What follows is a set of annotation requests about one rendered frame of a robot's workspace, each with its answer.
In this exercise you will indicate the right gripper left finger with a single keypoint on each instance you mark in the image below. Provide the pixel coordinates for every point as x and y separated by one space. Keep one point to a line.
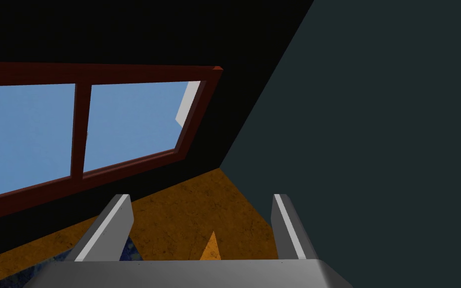
106 234

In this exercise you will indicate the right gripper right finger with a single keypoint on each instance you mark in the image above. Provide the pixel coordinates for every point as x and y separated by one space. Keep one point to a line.
288 234

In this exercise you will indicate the brown framed window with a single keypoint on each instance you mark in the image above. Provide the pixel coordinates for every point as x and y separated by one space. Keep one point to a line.
81 132

